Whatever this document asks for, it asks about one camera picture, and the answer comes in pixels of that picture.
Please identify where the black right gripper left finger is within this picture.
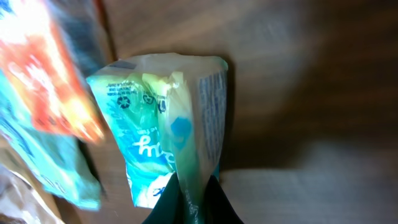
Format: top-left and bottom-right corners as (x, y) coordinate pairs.
(142, 174), (182, 224)

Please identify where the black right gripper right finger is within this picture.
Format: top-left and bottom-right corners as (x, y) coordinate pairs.
(204, 175), (243, 224)

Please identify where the teal tissue pack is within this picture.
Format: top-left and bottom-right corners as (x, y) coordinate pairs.
(87, 53), (228, 223)

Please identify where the teal wet wipes pack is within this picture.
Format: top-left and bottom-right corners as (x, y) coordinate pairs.
(1, 74), (101, 211)

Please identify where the clear bagged bread snack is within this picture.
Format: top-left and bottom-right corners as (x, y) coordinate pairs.
(1, 147), (63, 224)

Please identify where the orange tissue pack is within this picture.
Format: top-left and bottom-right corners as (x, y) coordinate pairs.
(1, 1), (104, 142)

